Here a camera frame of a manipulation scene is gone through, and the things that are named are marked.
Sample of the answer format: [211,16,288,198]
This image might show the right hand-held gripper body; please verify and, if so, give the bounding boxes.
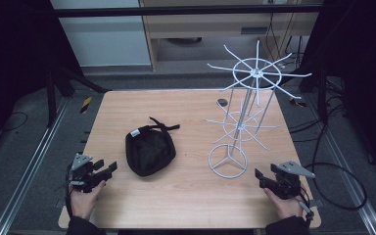
[263,160,316,201]

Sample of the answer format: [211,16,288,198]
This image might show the black looped cable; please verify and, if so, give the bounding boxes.
[303,120,369,212]

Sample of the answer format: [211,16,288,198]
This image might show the thin black floor cable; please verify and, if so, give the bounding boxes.
[0,111,29,133]

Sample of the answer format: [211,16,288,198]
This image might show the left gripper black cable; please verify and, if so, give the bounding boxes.
[64,164,74,219]

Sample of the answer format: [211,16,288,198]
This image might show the person's left hand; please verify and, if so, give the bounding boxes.
[69,179,107,221]

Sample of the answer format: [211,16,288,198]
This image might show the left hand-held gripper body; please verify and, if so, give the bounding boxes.
[66,153,108,194]

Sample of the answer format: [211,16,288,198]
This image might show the white cabinet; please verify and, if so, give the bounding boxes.
[50,0,153,68]

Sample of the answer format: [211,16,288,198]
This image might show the yellow black striped tape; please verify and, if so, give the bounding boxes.
[79,96,93,115]

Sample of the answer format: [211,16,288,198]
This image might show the black metal stand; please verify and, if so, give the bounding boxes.
[298,62,329,125]
[45,65,112,128]

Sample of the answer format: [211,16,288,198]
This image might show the black cloth cap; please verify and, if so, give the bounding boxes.
[124,116,181,178]

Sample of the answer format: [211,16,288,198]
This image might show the person's right hand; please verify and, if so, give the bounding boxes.
[262,187,306,221]

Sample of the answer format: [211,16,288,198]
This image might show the right gripper cable with plug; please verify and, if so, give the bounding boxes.
[298,187,315,226]

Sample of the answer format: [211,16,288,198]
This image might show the white wire rack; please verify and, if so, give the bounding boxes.
[204,39,313,180]

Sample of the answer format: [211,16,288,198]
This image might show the black horizontal bar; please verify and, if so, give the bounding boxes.
[50,4,324,18]

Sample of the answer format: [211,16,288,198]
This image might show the metal floor rail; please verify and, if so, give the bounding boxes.
[306,94,376,235]
[0,97,71,235]

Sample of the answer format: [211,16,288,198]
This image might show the wooden desk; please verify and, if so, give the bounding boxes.
[139,0,324,71]

